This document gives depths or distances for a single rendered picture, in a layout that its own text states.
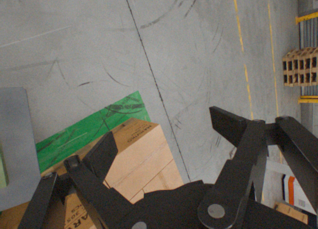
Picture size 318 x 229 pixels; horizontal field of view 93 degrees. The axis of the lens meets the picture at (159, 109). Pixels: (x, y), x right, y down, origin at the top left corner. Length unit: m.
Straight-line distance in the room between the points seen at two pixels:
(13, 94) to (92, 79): 0.91
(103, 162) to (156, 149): 1.23
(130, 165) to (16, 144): 0.75
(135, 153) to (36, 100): 0.92
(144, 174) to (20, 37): 1.46
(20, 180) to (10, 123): 0.25
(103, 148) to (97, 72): 1.52
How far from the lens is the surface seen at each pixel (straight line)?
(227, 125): 0.17
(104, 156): 0.17
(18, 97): 0.85
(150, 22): 2.13
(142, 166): 1.36
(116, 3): 1.99
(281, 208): 7.99
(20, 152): 0.88
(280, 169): 3.60
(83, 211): 0.97
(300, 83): 7.02
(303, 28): 9.12
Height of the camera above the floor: 1.60
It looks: 52 degrees down
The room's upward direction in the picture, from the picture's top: 96 degrees clockwise
